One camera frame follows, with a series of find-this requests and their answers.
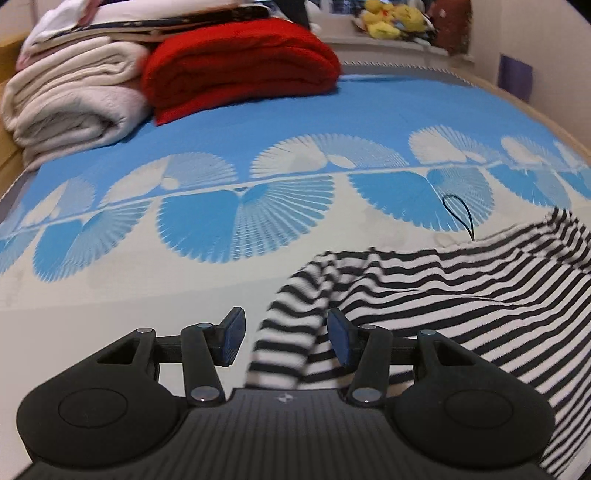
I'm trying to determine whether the brown plush toy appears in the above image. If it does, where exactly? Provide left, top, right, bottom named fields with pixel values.
left=427, top=0, right=474, bottom=56

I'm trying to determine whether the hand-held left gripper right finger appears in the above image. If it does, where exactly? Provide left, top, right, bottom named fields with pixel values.
left=327, top=307, right=477, bottom=406

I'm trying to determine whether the black cord loop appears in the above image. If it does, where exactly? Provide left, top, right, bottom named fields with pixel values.
left=441, top=195, right=476, bottom=241

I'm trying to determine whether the white folded blanket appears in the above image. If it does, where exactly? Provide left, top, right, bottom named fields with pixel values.
left=2, top=36, right=153, bottom=171

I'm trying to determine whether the black white striped shirt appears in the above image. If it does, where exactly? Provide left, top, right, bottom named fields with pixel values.
left=245, top=208, right=591, bottom=478

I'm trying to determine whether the yellow plush toy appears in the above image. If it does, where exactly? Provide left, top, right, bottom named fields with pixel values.
left=353, top=0, right=435, bottom=40

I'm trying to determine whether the folded patterned bedding stack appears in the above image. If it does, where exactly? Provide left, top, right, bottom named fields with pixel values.
left=16, top=0, right=273, bottom=72

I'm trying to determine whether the purple wall sheet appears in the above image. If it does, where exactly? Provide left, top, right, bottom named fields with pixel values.
left=499, top=53, right=534, bottom=102

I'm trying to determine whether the red folded blanket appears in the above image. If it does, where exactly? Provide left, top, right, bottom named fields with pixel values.
left=141, top=18, right=342, bottom=126

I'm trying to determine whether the blue white patterned bed mat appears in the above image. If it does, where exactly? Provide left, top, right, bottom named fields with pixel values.
left=0, top=60, right=591, bottom=402

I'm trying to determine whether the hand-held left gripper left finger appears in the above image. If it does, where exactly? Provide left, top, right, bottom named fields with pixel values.
left=95, top=306, right=247, bottom=407

